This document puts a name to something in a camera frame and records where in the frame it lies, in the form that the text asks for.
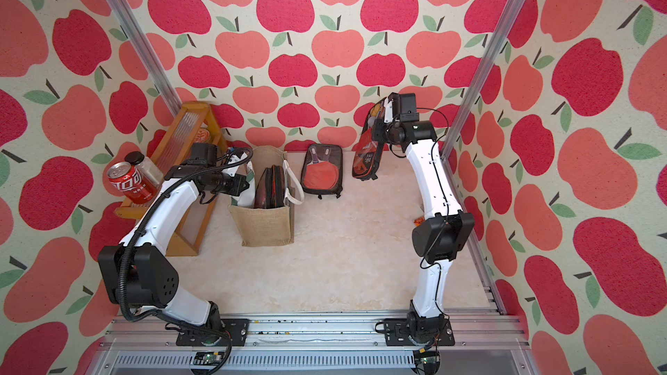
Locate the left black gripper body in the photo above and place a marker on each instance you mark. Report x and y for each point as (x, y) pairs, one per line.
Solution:
(227, 183)

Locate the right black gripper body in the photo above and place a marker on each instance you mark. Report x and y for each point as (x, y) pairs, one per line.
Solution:
(384, 133)

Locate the ping pong paddle case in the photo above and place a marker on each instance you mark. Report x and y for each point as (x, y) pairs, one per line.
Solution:
(322, 170)
(276, 180)
(369, 149)
(264, 190)

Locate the burlap canvas tote bag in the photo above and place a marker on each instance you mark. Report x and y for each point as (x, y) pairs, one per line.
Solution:
(264, 214)

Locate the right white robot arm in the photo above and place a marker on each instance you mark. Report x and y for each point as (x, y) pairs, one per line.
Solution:
(443, 233)

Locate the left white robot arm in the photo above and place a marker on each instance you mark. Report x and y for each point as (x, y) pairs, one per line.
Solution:
(136, 272)

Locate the small round tin can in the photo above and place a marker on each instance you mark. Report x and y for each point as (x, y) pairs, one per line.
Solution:
(202, 135)

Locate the clear jar black lid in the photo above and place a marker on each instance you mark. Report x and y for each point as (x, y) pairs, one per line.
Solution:
(146, 166)

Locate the red soda can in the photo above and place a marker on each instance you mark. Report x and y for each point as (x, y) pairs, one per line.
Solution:
(130, 181)

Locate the orange snack packet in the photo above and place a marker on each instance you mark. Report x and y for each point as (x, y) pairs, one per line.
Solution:
(418, 221)

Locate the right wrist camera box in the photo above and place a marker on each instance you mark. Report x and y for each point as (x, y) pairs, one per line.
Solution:
(403, 108)

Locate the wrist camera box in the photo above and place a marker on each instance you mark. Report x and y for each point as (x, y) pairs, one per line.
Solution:
(203, 154)
(403, 108)

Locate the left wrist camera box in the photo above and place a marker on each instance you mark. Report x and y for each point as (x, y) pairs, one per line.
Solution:
(203, 154)

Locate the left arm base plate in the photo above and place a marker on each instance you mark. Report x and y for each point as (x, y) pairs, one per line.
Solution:
(232, 332)

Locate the front aluminium rail frame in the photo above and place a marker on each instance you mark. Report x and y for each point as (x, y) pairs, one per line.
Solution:
(475, 342)

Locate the right aluminium frame post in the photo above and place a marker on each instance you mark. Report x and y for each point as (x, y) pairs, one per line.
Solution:
(495, 45)

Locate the aluminium frame post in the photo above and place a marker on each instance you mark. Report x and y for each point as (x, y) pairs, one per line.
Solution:
(495, 45)
(127, 20)

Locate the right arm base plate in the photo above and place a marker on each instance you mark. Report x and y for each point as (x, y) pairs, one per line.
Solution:
(418, 332)

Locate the left aluminium frame post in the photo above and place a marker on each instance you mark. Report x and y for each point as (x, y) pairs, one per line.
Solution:
(127, 20)

